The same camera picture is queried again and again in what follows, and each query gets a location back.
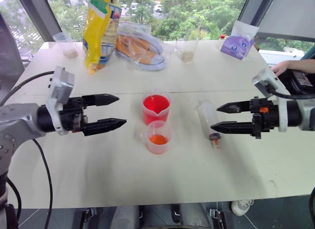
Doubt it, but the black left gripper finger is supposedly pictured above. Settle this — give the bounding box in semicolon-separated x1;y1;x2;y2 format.
82;118;127;137
82;93;120;107

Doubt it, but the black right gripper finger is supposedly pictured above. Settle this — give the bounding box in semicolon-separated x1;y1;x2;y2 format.
216;99;252;114
210;121;255;136

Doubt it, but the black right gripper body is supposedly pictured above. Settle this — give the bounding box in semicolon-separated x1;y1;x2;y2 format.
249;97;281;139

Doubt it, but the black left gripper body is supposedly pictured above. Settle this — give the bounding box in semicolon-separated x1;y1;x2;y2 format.
58;95;89;134

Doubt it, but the clear plastic syringe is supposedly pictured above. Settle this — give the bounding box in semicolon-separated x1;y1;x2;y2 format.
196;99;222;151

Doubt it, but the beaker with red liquid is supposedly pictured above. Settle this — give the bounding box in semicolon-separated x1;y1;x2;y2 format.
141;89;172;127

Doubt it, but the small cup with orange liquid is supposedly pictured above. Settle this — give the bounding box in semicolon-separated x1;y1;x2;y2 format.
139;120;172;155

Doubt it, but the clear cup with pale grains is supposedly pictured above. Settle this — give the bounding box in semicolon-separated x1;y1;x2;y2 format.
52;32;79;59

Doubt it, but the tall clear cup with grains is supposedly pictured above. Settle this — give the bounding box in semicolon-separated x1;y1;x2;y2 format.
175;38;199;64

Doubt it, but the bare person hand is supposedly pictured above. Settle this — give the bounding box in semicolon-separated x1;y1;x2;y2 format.
271;60;293;76

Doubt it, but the black device with red label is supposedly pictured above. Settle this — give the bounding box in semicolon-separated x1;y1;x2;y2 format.
277;68;315;95

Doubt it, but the purple tissue pack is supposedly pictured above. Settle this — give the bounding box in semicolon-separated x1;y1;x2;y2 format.
220;20;260;61

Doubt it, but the yellow snack bag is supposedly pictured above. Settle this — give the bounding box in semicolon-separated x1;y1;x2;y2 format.
82;0;123;76

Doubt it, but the white sneaker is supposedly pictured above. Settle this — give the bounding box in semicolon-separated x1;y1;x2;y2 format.
230;198;254;217

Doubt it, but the dark grey panel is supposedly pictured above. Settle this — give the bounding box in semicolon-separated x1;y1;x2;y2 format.
0;11;26;92

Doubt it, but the grey rounded robot leg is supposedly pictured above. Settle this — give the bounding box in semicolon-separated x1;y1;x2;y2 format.
179;203;213;229
112;205;140;229

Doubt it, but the grey window pillar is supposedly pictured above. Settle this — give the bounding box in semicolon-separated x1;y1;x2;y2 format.
238;0;315;39
16;0;63;43

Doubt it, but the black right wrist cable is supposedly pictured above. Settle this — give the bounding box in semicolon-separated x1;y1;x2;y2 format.
266;87;315;101

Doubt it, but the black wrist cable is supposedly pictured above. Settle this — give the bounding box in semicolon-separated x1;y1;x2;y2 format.
0;70;55;107
266;87;315;101

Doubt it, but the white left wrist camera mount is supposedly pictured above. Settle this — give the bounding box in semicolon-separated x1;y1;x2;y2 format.
46;65;75;136

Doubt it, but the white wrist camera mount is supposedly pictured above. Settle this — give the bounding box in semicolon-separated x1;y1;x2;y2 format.
46;65;75;136
252;68;291;132

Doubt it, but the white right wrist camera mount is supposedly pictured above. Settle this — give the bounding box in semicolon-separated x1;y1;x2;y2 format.
252;68;291;132

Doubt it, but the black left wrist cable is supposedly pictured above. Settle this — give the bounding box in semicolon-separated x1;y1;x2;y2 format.
0;70;55;107

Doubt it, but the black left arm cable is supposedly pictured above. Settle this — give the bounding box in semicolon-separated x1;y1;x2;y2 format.
31;138;54;229

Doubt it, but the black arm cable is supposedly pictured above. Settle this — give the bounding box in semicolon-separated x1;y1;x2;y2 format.
31;138;54;229
308;186;315;218

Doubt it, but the short black cable loop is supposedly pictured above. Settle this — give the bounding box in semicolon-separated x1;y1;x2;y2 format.
6;177;22;213

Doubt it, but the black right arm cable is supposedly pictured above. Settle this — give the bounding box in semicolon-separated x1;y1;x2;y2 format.
308;186;315;218

